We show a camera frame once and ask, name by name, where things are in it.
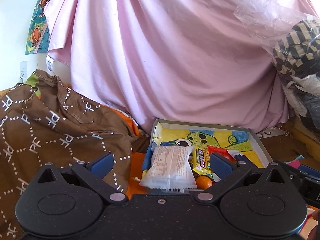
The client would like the red snack packet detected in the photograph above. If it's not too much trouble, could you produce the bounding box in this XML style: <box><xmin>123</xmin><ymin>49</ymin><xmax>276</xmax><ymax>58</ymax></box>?
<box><xmin>207</xmin><ymin>145</ymin><xmax>236</xmax><ymax>163</ymax></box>

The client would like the white toast bread pack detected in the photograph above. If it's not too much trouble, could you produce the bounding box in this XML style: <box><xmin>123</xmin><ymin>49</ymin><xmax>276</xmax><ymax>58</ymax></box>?
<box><xmin>139</xmin><ymin>146</ymin><xmax>197</xmax><ymax>190</ymax></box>

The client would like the dark blue snack stick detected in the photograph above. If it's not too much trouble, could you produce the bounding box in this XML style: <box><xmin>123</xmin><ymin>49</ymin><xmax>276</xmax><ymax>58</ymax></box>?
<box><xmin>233</xmin><ymin>152</ymin><xmax>254</xmax><ymax>166</ymax></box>

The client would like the yellow purple snack bar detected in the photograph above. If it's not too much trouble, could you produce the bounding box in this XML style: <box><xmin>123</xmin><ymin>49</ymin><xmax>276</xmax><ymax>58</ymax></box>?
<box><xmin>192</xmin><ymin>147</ymin><xmax>213</xmax><ymax>180</ymax></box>

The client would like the orange tangerine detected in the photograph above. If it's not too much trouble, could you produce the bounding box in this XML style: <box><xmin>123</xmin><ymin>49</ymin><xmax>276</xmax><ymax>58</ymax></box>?
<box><xmin>195</xmin><ymin>176</ymin><xmax>213</xmax><ymax>190</ymax></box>

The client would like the grey cartoon tray box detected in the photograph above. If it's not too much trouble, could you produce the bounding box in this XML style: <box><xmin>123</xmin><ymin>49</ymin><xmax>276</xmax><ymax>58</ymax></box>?
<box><xmin>142</xmin><ymin>119</ymin><xmax>272</xmax><ymax>192</ymax></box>

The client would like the brown patterned fabric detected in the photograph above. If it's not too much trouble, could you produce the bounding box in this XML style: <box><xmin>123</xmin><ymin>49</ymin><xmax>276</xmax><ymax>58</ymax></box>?
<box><xmin>1</xmin><ymin>70</ymin><xmax>148</xmax><ymax>239</ymax></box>

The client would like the pink hanging sheet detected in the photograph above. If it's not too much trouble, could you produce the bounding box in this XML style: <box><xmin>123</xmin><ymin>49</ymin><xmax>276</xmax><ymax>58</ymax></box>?
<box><xmin>44</xmin><ymin>0</ymin><xmax>319</xmax><ymax>132</ymax></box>

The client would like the plastic bag of clothes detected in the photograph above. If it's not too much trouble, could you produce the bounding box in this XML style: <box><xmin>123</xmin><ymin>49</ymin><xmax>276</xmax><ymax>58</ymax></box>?
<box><xmin>234</xmin><ymin>0</ymin><xmax>319</xmax><ymax>133</ymax></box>

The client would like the wooden bed frame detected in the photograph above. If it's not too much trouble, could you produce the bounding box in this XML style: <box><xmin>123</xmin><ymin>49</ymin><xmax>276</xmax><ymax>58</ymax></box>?
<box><xmin>283</xmin><ymin>116</ymin><xmax>319</xmax><ymax>161</ymax></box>

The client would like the white wall outlet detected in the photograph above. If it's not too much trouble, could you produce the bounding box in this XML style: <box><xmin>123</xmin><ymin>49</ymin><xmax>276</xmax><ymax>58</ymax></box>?
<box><xmin>19</xmin><ymin>61</ymin><xmax>28</xmax><ymax>83</ymax></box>

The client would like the colourful wall poster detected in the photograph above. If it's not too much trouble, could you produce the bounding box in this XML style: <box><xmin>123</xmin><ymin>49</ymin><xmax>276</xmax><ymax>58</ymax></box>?
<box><xmin>25</xmin><ymin>0</ymin><xmax>50</xmax><ymax>55</ymax></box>

